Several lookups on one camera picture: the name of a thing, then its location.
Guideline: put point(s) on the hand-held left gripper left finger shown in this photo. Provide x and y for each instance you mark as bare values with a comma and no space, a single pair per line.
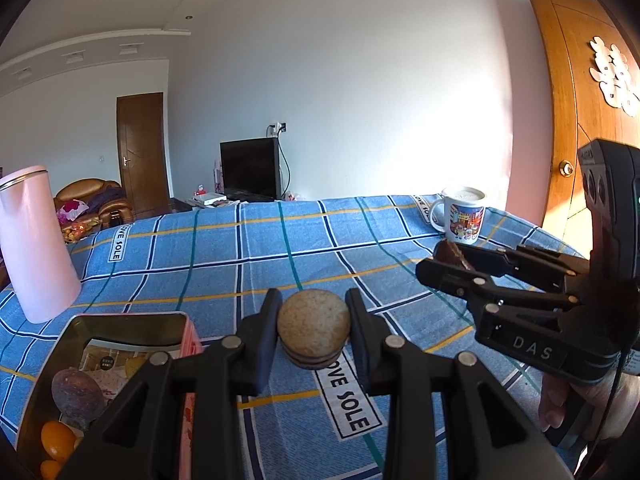
260,350

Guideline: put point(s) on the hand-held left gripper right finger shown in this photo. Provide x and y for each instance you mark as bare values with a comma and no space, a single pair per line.
367,355

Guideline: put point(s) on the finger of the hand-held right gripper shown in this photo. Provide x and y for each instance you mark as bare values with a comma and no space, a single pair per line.
450,275
540,265

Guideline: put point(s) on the beige sandwich cookie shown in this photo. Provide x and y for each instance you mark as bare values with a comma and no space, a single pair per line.
314,325

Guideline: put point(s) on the pink tin box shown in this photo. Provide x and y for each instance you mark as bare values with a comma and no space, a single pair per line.
194,340

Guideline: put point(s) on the kumquat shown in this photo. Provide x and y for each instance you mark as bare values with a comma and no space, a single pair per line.
132,367
50,470

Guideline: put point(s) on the purple passion fruit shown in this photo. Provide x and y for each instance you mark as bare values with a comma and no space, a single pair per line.
77,392

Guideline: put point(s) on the orange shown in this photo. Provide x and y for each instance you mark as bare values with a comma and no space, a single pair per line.
57,439

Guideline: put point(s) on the person's right hand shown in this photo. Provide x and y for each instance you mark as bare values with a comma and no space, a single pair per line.
555,400

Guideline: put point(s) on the printed white mug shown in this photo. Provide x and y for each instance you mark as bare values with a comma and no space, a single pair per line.
465,220

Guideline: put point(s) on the brass door knob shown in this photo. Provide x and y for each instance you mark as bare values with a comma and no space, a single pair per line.
566,168

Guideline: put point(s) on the blue plaid tablecloth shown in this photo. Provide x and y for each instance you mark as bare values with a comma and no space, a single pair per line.
200,260

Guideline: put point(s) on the white flat box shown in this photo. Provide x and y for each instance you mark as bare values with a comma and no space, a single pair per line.
209,199

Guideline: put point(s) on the dark low table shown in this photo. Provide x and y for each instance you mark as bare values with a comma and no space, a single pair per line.
180,205

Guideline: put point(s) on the light wooden door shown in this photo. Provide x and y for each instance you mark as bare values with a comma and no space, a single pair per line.
555,85

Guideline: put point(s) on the white paper door decoration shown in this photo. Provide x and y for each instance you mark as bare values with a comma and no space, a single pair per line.
615,75

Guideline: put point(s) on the black television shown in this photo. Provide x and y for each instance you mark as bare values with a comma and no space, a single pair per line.
247,165

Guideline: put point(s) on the dark purple cloth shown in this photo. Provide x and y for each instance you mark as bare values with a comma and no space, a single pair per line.
105,197

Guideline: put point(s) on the dark brown door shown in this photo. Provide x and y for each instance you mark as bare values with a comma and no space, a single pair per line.
142,155

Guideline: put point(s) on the pink floral cloth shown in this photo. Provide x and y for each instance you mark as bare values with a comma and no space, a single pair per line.
70,211

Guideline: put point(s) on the brown leather armchair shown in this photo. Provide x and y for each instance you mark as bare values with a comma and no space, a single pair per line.
85,187

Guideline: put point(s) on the pink electric kettle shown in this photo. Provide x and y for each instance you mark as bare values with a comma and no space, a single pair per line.
35,250

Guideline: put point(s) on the white wall outlet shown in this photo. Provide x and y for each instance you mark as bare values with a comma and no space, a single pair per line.
277,127

